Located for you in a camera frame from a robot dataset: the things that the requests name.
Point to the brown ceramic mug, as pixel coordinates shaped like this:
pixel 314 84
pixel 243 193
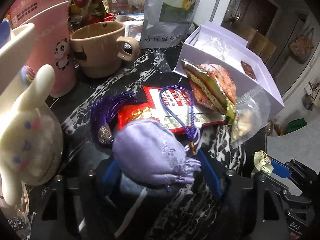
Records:
pixel 100 48

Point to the silver green standing pouch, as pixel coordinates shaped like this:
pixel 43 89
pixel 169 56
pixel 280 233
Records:
pixel 166 22

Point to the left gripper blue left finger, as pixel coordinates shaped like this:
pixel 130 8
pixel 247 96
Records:
pixel 108 175

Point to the small brown candy packet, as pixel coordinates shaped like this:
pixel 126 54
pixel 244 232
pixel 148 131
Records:
pixel 248 70

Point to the purple silk pouch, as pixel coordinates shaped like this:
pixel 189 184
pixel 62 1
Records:
pixel 150 154

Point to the white bunny figurine jar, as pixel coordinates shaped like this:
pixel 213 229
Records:
pixel 31 139

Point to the clear zip bag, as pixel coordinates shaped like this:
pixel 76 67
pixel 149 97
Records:
pixel 252 114

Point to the small green candy wrapper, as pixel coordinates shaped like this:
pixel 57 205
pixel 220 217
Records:
pixel 262 163

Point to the red flat packet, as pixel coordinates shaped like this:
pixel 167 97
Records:
pixel 178 101

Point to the pink panda cup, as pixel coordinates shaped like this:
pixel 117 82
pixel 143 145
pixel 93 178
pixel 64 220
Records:
pixel 52 45

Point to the orange foil snack packet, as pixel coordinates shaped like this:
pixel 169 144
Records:
pixel 213 87

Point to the lavender gift box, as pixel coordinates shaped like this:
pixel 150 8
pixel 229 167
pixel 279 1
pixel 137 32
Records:
pixel 211 43

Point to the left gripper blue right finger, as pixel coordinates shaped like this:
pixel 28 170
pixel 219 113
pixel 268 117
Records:
pixel 210 176

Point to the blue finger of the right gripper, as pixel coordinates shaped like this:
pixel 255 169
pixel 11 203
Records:
pixel 280 169

